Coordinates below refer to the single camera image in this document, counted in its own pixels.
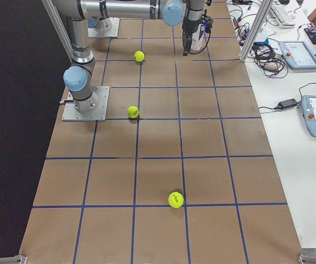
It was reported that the yellow tennis ball centre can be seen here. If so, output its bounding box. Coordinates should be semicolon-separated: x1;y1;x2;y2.
134;51;145;62

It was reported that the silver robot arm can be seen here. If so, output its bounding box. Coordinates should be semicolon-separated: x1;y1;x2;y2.
79;1;213;56
43;1;110;120

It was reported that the far teach pendant tablet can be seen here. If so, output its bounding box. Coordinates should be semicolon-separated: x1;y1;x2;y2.
278;41;316;70

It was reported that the clear Wilson tennis ball can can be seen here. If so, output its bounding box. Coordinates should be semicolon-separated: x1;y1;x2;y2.
190;24;205;53

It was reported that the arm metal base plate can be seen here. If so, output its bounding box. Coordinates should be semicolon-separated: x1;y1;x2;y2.
87;17;120;39
61;86;110;122

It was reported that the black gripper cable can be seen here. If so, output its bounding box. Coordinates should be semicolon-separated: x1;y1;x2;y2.
192;9;213;56

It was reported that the yellow tennis ball far right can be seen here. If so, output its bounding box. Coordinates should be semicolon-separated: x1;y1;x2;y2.
168;191;184;208

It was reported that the bundle of black cables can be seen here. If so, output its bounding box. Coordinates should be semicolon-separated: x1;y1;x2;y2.
252;45;289;80

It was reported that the brown paper table cover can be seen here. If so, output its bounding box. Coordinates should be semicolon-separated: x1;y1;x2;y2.
20;1;301;263

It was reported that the yellow tennis ball near base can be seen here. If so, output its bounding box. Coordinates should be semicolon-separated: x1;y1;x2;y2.
127;106;140;119

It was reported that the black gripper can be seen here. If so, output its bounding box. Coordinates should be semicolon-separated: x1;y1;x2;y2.
182;16;213;56

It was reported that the white keyboard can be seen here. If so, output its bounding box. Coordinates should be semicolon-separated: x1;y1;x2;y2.
269;4;296;29

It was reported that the aluminium frame post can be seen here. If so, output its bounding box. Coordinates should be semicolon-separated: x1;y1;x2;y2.
239;0;273;62

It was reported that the black power adapter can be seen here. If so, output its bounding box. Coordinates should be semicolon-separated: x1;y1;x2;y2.
276;98;298;110

